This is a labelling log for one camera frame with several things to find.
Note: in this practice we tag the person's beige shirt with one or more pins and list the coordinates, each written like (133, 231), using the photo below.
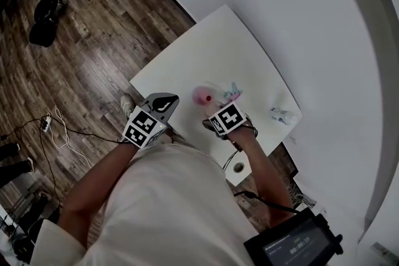
(171, 211)

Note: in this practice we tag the person's left forearm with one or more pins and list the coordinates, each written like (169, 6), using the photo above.
(93, 190)

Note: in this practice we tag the white power strip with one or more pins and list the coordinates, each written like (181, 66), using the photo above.
(45, 124)

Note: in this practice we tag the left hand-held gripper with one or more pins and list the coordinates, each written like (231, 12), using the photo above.
(140, 127)

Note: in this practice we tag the black tablet device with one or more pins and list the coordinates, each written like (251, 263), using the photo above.
(296, 246)

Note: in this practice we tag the pink vase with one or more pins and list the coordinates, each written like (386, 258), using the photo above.
(199, 93)

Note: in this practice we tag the person's white shoe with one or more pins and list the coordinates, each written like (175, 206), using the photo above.
(127, 104)

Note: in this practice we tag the person's right forearm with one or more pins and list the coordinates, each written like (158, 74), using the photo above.
(258, 165)

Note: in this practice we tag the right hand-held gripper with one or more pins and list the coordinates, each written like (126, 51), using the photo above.
(227, 118)

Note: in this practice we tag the small white bottle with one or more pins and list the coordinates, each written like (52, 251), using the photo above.
(282, 115)

